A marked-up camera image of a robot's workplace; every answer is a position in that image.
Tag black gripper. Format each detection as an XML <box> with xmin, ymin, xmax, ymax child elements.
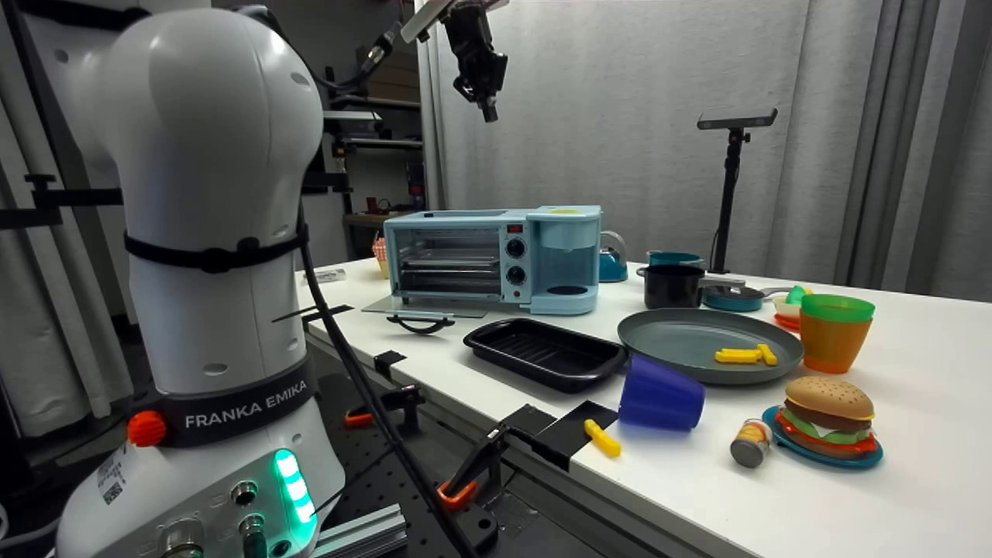
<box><xmin>442</xmin><ymin>3</ymin><xmax>507</xmax><ymax>104</ymax></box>

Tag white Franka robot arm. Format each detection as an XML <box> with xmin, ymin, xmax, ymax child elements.
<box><xmin>56</xmin><ymin>5</ymin><xmax>344</xmax><ymax>558</ymax></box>

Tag light blue breakfast maker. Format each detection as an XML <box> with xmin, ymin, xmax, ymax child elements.
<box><xmin>385</xmin><ymin>204</ymin><xmax>601</xmax><ymax>316</ymax></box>

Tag background shelf with items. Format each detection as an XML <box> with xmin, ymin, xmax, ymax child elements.
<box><xmin>307</xmin><ymin>47</ymin><xmax>427</xmax><ymax>263</ymax></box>

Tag black pot with teal lid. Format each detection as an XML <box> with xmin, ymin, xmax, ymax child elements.
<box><xmin>644</xmin><ymin>251</ymin><xmax>702</xmax><ymax>305</ymax></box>

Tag black baking tray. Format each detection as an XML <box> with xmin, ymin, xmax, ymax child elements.
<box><xmin>465</xmin><ymin>318</ymin><xmax>626</xmax><ymax>393</ymax></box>

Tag blue plastic cup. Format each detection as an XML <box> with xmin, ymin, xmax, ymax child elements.
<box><xmin>618</xmin><ymin>353</ymin><xmax>702</xmax><ymax>429</ymax></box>

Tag orange clamp on breadboard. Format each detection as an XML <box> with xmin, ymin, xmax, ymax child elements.
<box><xmin>341</xmin><ymin>381</ymin><xmax>427</xmax><ymax>433</ymax></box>

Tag grey round plate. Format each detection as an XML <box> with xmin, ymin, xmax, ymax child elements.
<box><xmin>615</xmin><ymin>305</ymin><xmax>802</xmax><ymax>388</ymax></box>

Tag yellow toy fries on plate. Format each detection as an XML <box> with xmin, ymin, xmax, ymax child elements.
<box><xmin>713</xmin><ymin>344</ymin><xmax>779</xmax><ymax>366</ymax></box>

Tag yellow toy fry on table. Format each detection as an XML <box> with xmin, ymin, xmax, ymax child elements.
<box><xmin>582</xmin><ymin>419</ymin><xmax>623</xmax><ymax>459</ymax></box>

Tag black perforated base board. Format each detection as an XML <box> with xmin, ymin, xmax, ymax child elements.
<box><xmin>310</xmin><ymin>348</ymin><xmax>666</xmax><ymax>558</ymax></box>

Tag orange clamp near table corner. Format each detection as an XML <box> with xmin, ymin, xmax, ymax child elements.
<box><xmin>430</xmin><ymin>427</ymin><xmax>511</xmax><ymax>516</ymax></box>

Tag small toy food can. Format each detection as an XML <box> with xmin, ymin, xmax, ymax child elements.
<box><xmin>729</xmin><ymin>419</ymin><xmax>771</xmax><ymax>468</ymax></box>

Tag toy hamburger on teal plate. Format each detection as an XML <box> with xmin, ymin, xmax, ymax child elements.
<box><xmin>763</xmin><ymin>374</ymin><xmax>884</xmax><ymax>470</ymax></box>

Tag black oven rack handle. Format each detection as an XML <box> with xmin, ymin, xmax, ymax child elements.
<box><xmin>387</xmin><ymin>314</ymin><xmax>456</xmax><ymax>335</ymax></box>

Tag black camera stand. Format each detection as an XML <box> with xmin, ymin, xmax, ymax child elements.
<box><xmin>698</xmin><ymin>109</ymin><xmax>779</xmax><ymax>273</ymax></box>

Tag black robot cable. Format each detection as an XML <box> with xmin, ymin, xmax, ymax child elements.
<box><xmin>292</xmin><ymin>210</ymin><xmax>479</xmax><ymax>558</ymax></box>

